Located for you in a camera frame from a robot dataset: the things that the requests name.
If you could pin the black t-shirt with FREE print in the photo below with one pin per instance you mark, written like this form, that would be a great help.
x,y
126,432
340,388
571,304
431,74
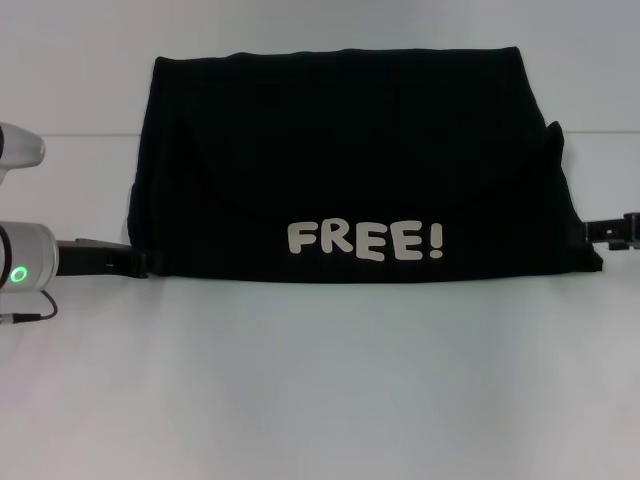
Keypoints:
x,y
350,150

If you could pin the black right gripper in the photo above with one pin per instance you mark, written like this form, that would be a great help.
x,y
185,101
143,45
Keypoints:
x,y
632,232

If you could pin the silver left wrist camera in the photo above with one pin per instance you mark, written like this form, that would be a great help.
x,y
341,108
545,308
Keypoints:
x,y
20,150

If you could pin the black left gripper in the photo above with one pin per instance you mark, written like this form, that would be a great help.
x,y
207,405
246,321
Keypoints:
x,y
95,260

